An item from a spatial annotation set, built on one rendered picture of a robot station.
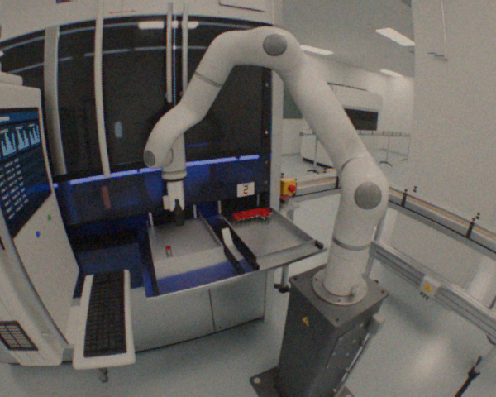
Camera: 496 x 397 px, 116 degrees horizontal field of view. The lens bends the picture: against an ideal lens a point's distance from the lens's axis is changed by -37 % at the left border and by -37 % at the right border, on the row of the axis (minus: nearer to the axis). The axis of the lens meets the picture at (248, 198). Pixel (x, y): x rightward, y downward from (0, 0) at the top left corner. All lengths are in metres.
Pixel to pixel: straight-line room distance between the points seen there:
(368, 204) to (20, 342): 0.95
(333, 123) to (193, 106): 0.38
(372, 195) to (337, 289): 0.34
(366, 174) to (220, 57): 0.47
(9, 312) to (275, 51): 0.86
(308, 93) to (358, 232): 0.37
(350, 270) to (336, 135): 0.38
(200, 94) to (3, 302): 0.74
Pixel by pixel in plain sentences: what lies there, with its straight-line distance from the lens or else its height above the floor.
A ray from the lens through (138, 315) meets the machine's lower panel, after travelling 1.41.
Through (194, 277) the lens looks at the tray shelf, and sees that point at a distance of 0.83.
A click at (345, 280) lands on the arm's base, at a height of 0.93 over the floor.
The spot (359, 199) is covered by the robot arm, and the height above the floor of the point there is 1.22.
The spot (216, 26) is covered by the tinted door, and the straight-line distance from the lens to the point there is 1.10.
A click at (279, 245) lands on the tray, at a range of 0.98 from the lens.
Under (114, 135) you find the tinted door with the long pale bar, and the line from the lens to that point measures 1.00.
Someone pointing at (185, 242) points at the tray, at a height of 0.88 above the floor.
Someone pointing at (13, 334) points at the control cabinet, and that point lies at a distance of 0.77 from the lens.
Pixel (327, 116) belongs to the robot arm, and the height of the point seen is 1.39.
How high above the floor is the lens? 1.41
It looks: 22 degrees down
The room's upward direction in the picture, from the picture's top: straight up
